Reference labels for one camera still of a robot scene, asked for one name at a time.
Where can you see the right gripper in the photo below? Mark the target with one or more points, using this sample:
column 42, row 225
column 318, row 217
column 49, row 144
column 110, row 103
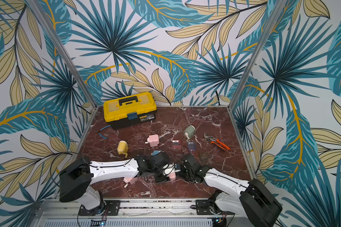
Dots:
column 180, row 172

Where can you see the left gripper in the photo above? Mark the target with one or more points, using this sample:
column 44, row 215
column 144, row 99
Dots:
column 162, row 179

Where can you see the blue pencil sharpener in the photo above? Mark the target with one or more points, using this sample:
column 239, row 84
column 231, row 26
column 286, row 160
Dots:
column 156, row 152

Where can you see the blue transparent tray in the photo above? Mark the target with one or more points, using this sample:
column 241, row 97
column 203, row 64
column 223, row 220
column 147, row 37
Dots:
column 191, row 145

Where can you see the yellow pencil sharpener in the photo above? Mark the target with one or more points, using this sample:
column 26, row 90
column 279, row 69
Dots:
column 122, row 148

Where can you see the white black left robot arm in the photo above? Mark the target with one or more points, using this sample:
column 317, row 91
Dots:
column 76, row 180

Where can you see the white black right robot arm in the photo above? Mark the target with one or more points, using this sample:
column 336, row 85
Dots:
column 250, row 199

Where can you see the pink transparent tray back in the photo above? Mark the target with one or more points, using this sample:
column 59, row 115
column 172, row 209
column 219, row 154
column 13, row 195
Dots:
column 176, row 144

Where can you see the green pencil sharpener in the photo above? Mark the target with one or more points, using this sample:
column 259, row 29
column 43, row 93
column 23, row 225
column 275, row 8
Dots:
column 189, row 132

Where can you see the yellow black toolbox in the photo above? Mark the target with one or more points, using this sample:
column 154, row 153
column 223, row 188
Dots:
column 130, row 110

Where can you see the aluminium front rail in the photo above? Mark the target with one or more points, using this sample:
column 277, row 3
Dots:
column 136, row 212

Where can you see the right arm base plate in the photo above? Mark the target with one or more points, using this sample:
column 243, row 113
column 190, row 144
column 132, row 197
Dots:
column 205, row 207

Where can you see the orange handled pliers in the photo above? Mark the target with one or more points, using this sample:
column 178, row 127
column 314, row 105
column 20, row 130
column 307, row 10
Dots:
column 216, row 142

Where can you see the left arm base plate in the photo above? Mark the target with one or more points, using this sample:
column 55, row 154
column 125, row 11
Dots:
column 106, row 208

